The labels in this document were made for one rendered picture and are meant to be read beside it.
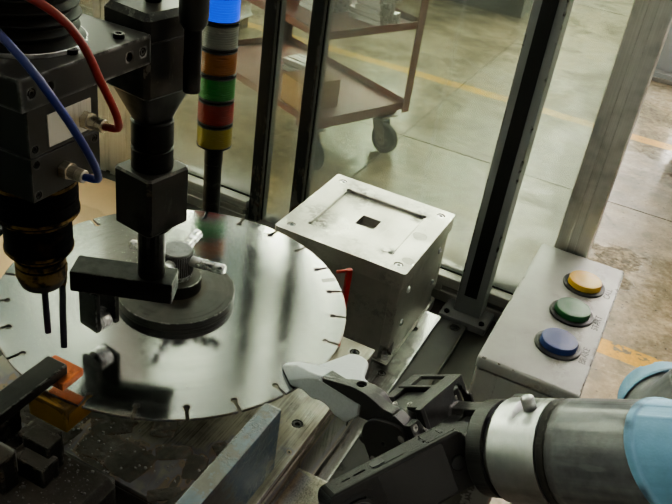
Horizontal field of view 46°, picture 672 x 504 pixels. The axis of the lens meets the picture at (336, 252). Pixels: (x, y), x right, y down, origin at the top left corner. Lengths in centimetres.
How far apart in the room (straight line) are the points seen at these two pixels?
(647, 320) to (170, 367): 218
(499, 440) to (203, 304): 32
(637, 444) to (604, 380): 189
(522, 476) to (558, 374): 31
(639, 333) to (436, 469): 210
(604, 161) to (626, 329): 166
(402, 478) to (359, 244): 45
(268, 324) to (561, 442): 32
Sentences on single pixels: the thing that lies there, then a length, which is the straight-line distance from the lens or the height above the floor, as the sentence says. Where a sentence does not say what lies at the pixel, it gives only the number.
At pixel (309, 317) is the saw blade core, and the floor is 95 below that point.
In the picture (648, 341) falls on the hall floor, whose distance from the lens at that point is 264.
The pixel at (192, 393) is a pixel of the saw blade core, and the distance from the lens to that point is 68.
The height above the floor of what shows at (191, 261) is 100.
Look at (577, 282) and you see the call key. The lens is 101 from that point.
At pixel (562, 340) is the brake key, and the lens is 90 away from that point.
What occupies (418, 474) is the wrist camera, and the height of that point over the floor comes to 99.
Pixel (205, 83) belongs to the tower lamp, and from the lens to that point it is 98.
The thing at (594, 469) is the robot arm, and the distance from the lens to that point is 54.
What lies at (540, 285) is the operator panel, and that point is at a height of 90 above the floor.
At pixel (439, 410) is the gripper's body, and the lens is 65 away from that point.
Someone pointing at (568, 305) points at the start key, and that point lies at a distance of 96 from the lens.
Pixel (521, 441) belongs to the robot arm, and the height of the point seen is 104.
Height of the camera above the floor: 142
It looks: 32 degrees down
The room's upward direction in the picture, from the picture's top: 9 degrees clockwise
